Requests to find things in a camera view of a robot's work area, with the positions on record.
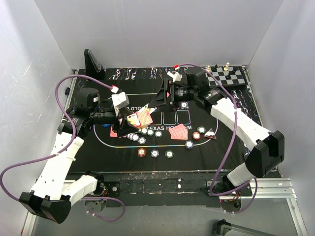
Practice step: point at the spread blue white chips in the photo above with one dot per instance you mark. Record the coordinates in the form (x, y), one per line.
(136, 138)

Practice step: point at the black white chess board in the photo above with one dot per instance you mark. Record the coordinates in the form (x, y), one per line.
(232, 78)

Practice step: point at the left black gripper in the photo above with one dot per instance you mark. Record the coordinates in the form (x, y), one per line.
(125, 128)

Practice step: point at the aluminium rail frame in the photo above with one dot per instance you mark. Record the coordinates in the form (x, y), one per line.
(260, 190)

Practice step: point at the black device bottom corner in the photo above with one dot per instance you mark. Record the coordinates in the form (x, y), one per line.
(224, 228)

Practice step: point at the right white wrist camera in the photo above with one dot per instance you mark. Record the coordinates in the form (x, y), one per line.
(175, 76)

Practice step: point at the black poker table mat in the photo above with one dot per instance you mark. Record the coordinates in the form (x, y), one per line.
(120, 154)

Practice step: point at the red poker chip stack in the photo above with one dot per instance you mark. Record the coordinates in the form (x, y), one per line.
(141, 152)

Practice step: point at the spread green chips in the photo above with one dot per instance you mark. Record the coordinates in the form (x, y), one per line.
(150, 132)

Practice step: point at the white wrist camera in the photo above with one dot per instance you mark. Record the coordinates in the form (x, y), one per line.
(120, 100)
(175, 76)

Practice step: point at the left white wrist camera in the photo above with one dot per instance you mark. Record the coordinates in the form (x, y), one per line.
(120, 100)

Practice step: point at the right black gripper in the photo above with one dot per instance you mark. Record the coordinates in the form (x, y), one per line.
(160, 98)

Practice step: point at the red playing card deck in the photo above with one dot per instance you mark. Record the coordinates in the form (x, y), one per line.
(140, 119)

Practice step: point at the green poker chip stack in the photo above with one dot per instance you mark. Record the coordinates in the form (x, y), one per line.
(169, 154)

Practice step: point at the red cards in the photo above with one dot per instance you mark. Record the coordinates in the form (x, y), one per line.
(113, 133)
(178, 132)

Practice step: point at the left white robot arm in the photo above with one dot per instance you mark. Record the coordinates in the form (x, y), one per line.
(49, 198)

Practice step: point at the black card shoe holder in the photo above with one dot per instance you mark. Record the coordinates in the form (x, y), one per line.
(93, 68)

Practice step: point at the white chess piece tall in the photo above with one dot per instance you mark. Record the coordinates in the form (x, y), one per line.
(226, 68)

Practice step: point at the blue poker chip stack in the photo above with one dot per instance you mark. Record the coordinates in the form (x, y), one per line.
(154, 153)

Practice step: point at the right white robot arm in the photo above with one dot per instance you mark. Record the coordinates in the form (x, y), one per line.
(266, 147)

